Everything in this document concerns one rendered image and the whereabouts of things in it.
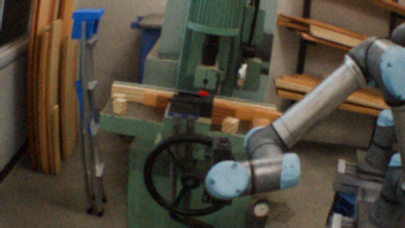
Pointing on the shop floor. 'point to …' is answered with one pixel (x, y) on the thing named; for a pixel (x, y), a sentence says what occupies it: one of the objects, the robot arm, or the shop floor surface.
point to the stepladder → (87, 25)
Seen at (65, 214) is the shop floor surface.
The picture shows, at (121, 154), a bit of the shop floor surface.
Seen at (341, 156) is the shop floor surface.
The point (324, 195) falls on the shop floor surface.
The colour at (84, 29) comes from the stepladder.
